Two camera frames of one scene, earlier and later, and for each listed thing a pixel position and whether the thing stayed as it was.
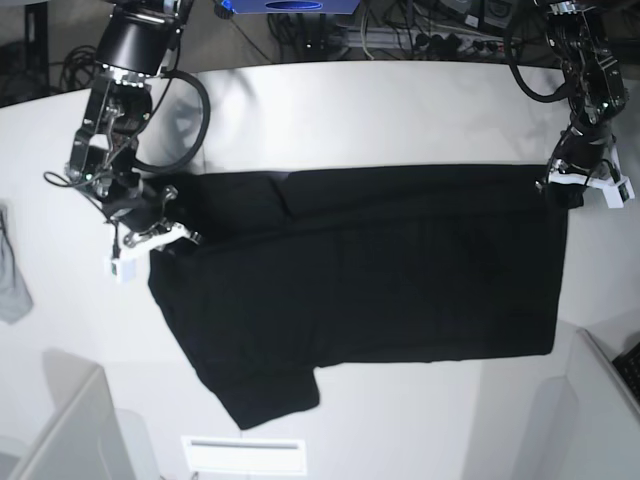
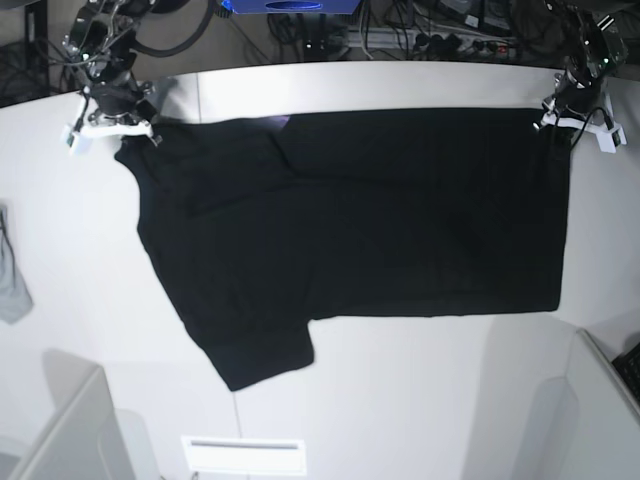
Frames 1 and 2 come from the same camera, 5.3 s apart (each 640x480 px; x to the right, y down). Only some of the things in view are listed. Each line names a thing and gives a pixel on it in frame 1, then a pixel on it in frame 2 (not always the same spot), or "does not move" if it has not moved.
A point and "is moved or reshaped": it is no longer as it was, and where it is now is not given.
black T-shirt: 293,268 is moved or reshaped
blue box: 294,6 does not move
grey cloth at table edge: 16,299 does not move
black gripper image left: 141,211 -> 119,94
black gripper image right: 585,147 -> 581,97
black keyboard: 628,364 does not move
